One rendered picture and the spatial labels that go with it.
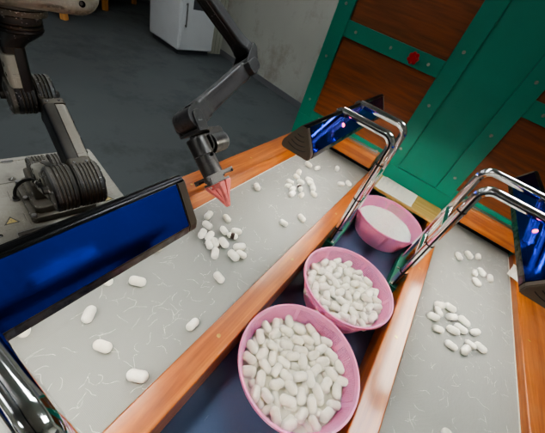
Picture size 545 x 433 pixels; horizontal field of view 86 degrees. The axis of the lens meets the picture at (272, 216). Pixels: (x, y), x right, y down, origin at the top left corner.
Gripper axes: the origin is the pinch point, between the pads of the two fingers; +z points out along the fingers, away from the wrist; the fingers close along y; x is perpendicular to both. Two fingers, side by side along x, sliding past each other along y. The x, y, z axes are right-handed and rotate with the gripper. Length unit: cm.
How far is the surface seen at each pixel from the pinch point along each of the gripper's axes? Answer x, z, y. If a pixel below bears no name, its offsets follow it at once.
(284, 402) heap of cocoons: -21, 36, -27
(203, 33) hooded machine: 237, -197, 305
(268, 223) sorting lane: -0.4, 12.2, 11.8
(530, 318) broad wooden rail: -57, 73, 45
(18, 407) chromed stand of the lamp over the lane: -39, -1, -55
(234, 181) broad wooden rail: 11.7, -3.9, 17.5
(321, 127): -29.9, -8.6, 11.4
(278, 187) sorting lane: 5.4, 5.3, 31.5
